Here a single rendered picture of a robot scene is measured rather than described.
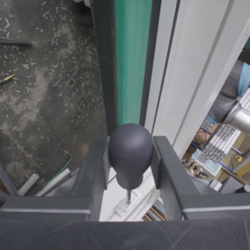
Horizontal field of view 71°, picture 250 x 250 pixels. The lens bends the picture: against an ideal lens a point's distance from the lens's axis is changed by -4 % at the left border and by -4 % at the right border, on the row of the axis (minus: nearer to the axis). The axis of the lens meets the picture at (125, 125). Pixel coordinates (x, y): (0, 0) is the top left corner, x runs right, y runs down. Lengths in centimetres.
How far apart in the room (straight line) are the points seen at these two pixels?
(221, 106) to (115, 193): 62
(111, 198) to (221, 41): 26
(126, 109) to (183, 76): 8
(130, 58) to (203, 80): 9
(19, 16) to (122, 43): 92
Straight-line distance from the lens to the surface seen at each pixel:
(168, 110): 28
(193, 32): 21
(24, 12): 107
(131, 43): 17
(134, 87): 21
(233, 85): 79
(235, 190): 46
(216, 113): 83
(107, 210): 32
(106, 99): 24
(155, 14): 21
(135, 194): 32
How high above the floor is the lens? 97
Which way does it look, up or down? 24 degrees down
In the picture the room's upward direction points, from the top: 128 degrees clockwise
